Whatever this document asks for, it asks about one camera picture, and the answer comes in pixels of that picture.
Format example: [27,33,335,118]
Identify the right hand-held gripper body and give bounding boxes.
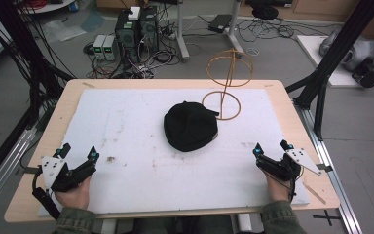
[256,148,322,182]

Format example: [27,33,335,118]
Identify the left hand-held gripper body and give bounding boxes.
[41,155,92,193]

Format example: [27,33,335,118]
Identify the person's right hand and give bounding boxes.
[262,169,294,203]

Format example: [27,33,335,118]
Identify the person's left hand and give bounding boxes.
[54,175,93,211]

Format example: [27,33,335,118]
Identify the black table clamp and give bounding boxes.
[316,163,334,174]
[15,165,44,176]

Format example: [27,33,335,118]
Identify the thin wooden stick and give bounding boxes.
[304,182,327,206]

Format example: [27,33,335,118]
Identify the white foam mat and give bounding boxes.
[37,88,311,217]

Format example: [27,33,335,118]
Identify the white table leg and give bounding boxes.
[100,218,118,234]
[237,213,254,234]

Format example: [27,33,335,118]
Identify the black knitted beanie hat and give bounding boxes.
[163,100,220,153]

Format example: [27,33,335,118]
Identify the white platform board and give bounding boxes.
[296,34,374,89]

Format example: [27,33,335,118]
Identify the grey bench power supply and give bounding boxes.
[102,34,119,61]
[92,34,107,61]

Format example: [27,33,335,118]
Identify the black device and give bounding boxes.
[351,58,374,89]

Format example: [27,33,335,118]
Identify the grey robot shell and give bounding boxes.
[318,29,374,73]

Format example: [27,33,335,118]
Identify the clear plastic sheet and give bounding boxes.
[41,19,87,44]

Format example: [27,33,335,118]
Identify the black computer tower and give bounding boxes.
[138,5,160,55]
[114,9,141,63]

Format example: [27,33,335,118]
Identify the grey desk leg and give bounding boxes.
[174,0,191,63]
[224,0,245,55]

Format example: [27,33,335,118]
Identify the flat black box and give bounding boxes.
[207,13,234,34]

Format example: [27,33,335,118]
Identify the black chair base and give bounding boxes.
[250,4,280,20]

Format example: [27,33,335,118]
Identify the round white table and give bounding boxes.
[15,0,76,15]

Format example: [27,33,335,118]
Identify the white box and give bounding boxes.
[127,6,141,21]

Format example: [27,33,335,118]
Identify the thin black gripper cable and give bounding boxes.
[288,167,306,203]

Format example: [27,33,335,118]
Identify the aluminium rail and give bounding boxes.
[295,105,364,234]
[0,128,38,217]

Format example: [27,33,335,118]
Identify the orange wire hat stand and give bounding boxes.
[201,48,254,122]

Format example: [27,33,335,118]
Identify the black metal frame stand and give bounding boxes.
[284,0,374,142]
[0,0,76,193]

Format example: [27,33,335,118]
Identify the tangle of floor cables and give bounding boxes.
[83,19,184,80]

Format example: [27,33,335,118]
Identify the black floor cables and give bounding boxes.
[235,17,330,44]

